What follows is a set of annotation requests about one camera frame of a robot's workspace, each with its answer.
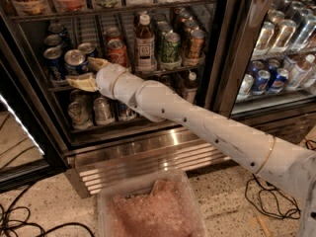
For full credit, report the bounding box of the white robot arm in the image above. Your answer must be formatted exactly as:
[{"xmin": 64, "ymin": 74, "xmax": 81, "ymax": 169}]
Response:
[{"xmin": 66, "ymin": 58, "xmax": 316, "ymax": 237}]

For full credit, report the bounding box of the orange front soda can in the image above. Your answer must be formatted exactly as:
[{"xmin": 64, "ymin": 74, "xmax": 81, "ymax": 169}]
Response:
[{"xmin": 184, "ymin": 30, "xmax": 205, "ymax": 66}]

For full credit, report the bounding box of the clear plastic bin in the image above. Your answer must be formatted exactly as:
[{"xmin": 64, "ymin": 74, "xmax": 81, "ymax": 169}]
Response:
[{"xmin": 98, "ymin": 169, "xmax": 207, "ymax": 237}]

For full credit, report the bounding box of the black floor cable left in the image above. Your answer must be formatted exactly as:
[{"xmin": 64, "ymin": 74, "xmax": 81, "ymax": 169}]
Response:
[{"xmin": 0, "ymin": 185, "xmax": 96, "ymax": 237}]

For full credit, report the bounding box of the bottom small tea bottle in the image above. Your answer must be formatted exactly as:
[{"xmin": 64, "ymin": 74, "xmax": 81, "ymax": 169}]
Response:
[{"xmin": 183, "ymin": 72, "xmax": 198, "ymax": 103}]

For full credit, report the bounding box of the rear red coke can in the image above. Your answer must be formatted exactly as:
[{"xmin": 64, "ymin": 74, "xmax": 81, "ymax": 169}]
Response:
[{"xmin": 106, "ymin": 27, "xmax": 123, "ymax": 41}]

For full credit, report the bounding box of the red coca-cola can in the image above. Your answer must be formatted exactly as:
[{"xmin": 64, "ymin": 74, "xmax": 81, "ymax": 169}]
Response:
[{"xmin": 107, "ymin": 39, "xmax": 128, "ymax": 68}]

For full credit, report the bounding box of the iced tea bottle white cap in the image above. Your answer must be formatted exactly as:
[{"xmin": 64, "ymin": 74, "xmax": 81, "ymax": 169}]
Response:
[{"xmin": 134, "ymin": 14, "xmax": 156, "ymax": 72}]

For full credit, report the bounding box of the second row pepsi can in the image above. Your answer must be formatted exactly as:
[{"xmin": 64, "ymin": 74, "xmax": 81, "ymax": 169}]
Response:
[{"xmin": 78, "ymin": 42, "xmax": 99, "ymax": 58}]

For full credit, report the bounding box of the bottom left silver can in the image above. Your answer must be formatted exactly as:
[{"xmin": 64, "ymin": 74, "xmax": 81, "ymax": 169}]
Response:
[{"xmin": 68, "ymin": 101, "xmax": 93, "ymax": 129}]

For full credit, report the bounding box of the orange cable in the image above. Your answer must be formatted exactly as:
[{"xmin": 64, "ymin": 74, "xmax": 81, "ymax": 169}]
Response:
[{"xmin": 304, "ymin": 137, "xmax": 316, "ymax": 151}]

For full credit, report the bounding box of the blue pepsi can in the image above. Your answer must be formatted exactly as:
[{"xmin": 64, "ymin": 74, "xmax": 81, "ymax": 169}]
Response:
[
  {"xmin": 118, "ymin": 103, "xmax": 136, "ymax": 121},
  {"xmin": 64, "ymin": 49, "xmax": 88, "ymax": 76}
]

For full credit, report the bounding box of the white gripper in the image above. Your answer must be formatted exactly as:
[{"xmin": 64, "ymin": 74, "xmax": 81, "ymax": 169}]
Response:
[{"xmin": 66, "ymin": 57, "xmax": 144, "ymax": 107}]

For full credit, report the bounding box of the stainless steel fridge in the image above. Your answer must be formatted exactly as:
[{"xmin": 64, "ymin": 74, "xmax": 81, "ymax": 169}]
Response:
[{"xmin": 0, "ymin": 0, "xmax": 316, "ymax": 199}]

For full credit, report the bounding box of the silver can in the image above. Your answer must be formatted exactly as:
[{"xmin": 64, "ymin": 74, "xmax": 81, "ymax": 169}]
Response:
[
  {"xmin": 93, "ymin": 97, "xmax": 115, "ymax": 125},
  {"xmin": 68, "ymin": 101, "xmax": 93, "ymax": 129}
]

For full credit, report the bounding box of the green front soda can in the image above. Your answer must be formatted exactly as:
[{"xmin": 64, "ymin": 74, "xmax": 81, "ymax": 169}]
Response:
[{"xmin": 160, "ymin": 33, "xmax": 181, "ymax": 70}]

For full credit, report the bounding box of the left front pepsi can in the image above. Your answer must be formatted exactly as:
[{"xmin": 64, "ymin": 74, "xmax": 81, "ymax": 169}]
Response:
[{"xmin": 43, "ymin": 47, "xmax": 67, "ymax": 86}]

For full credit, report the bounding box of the black power adapter cable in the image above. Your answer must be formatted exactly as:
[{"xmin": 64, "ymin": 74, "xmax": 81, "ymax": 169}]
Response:
[{"xmin": 244, "ymin": 173, "xmax": 301, "ymax": 221}]

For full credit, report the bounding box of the glass fridge door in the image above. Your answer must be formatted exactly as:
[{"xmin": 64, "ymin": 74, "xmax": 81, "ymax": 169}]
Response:
[{"xmin": 208, "ymin": 0, "xmax": 316, "ymax": 135}]

